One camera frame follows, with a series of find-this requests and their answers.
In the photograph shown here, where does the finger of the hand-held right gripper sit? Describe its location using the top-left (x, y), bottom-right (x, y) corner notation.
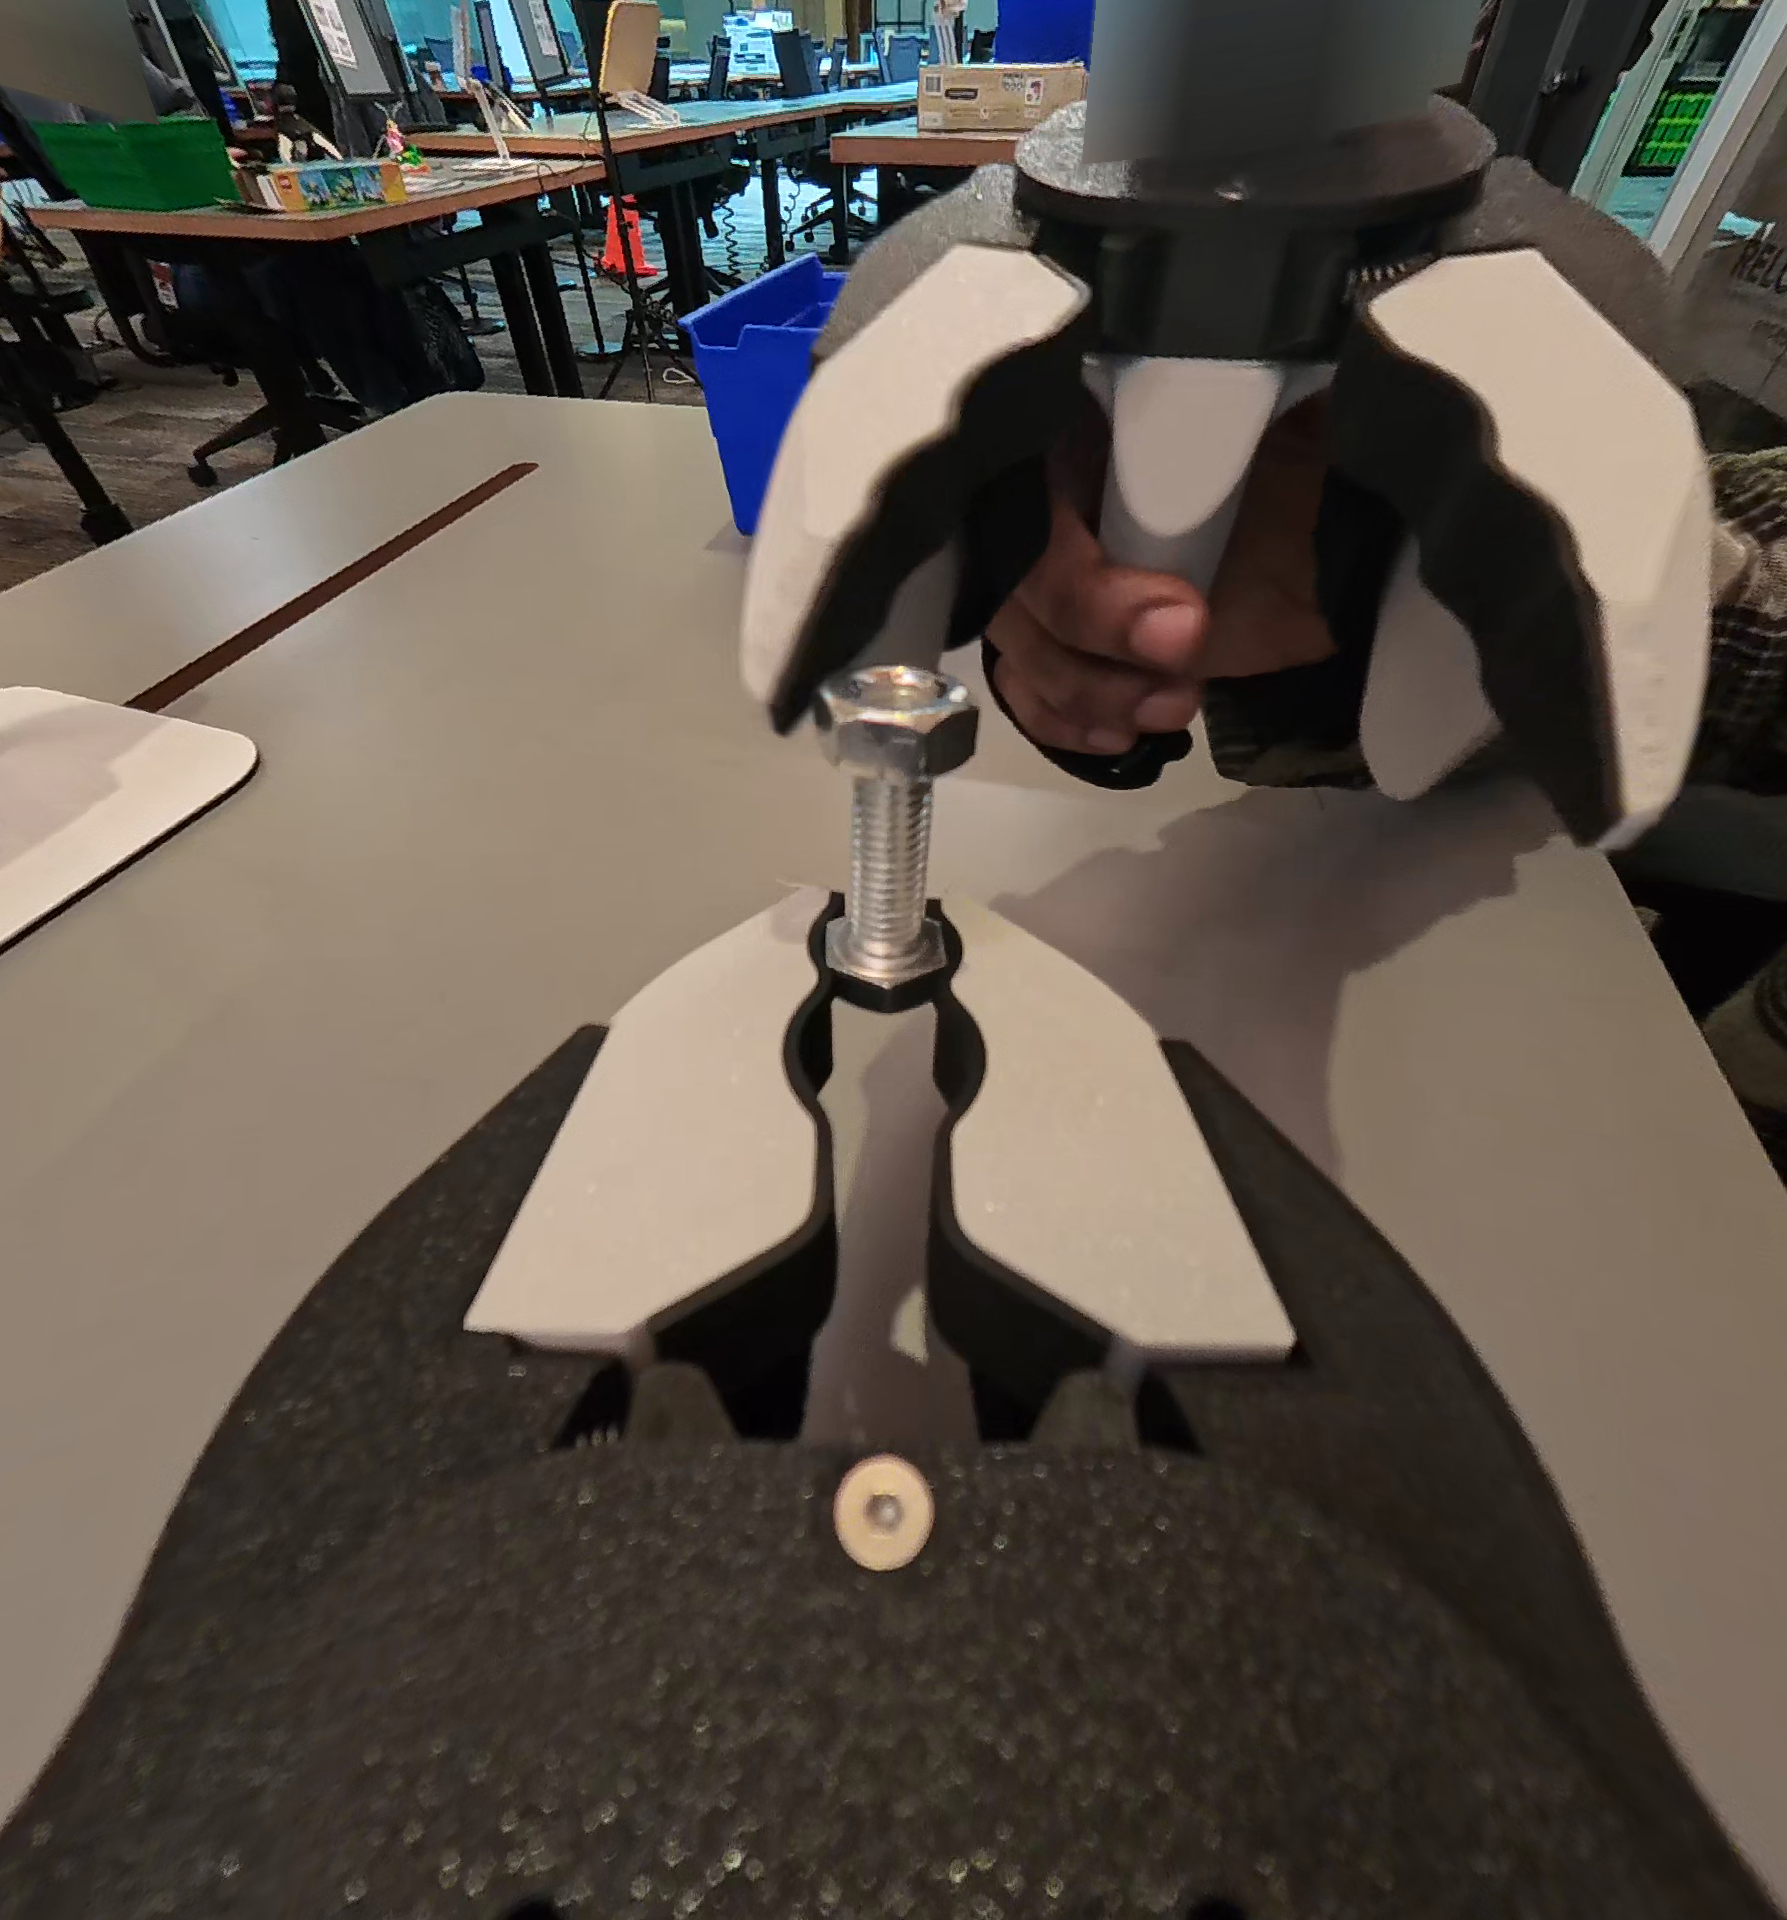
top-left (1330, 244), bottom-right (1719, 855)
top-left (740, 241), bottom-right (1099, 741)

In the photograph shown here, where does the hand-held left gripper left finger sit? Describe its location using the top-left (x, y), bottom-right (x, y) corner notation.
top-left (461, 886), bottom-right (846, 1438)

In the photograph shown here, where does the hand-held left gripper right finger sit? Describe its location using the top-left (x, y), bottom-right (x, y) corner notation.
top-left (931, 896), bottom-right (1298, 1438)

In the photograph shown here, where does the steel hex nut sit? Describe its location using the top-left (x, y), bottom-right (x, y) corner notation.
top-left (827, 918), bottom-right (964, 1005)

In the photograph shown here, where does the steel hex bolt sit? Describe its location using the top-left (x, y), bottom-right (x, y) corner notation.
top-left (812, 666), bottom-right (981, 963)

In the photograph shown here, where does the person's right forearm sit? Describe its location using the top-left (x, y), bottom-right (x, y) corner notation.
top-left (1208, 443), bottom-right (1787, 798)

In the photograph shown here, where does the person's right hand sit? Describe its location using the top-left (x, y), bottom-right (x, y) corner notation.
top-left (976, 397), bottom-right (1345, 756)

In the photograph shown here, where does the blue plastic bin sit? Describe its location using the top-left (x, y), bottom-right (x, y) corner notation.
top-left (679, 255), bottom-right (854, 537)

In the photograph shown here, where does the cardboard box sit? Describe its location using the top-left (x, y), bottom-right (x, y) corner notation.
top-left (917, 61), bottom-right (1090, 133)

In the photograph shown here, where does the wooden-top office desk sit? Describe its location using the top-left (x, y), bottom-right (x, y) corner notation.
top-left (412, 93), bottom-right (922, 361)
top-left (827, 118), bottom-right (1037, 210)
top-left (27, 152), bottom-right (608, 451)

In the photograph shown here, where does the drinks fridge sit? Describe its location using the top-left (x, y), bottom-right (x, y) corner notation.
top-left (1625, 0), bottom-right (1757, 210)

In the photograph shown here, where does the black computer monitor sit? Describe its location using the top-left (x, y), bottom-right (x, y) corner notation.
top-left (264, 0), bottom-right (402, 104)
top-left (476, 0), bottom-right (582, 93)

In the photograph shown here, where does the colourful toy box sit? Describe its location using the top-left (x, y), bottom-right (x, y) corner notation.
top-left (236, 162), bottom-right (409, 210)

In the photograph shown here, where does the acrylic sign stand white base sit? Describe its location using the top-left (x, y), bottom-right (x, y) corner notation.
top-left (0, 687), bottom-right (262, 1000)

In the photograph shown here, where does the green plastic crate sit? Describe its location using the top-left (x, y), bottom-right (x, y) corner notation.
top-left (29, 118), bottom-right (240, 210)

